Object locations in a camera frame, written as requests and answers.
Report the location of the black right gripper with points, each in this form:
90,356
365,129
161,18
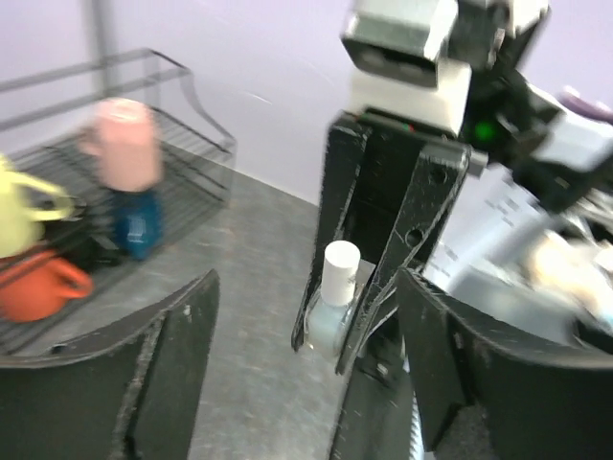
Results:
385,187

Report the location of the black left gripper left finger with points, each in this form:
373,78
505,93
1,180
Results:
128,390

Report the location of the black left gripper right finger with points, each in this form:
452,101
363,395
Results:
487,390

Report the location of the white nail polish cap brush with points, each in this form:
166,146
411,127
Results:
342,259

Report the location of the clear nail polish bottle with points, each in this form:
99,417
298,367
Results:
326,326

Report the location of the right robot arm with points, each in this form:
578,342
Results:
553,153

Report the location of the orange mug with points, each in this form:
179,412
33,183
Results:
39,286

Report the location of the black mug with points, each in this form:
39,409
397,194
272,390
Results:
81,241

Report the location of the blue mug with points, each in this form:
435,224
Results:
137,221

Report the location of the yellow faceted mug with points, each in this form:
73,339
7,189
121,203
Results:
21,222

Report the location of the pink faceted mug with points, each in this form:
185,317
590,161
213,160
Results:
123,137

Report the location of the black wire rack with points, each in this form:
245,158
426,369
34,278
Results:
41,119

